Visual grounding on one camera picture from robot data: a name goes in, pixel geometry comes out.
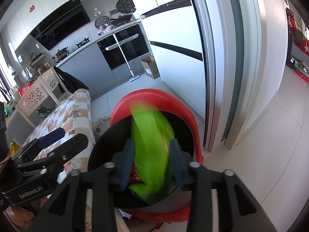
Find green plastic wrapper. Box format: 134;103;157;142
129;102;174;204

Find red trash bin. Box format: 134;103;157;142
87;89;203;223

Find left hand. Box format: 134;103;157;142
3;206;35;231

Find green vegetables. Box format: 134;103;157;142
36;106;55;118

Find checkered tablecloth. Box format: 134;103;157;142
24;89;95;183

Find gold foil bag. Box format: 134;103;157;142
9;140;20;156

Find white perforated chair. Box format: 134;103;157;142
16;67;69;128

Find cooking pot on stove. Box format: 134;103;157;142
51;47;70;63

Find white stick mop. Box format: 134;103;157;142
113;34;140;82

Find cardboard box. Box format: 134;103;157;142
140;56;160;79

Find black range hood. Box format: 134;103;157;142
30;0;90;50

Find black built-in oven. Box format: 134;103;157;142
97;25;149;70

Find white refrigerator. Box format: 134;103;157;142
133;0;206;119

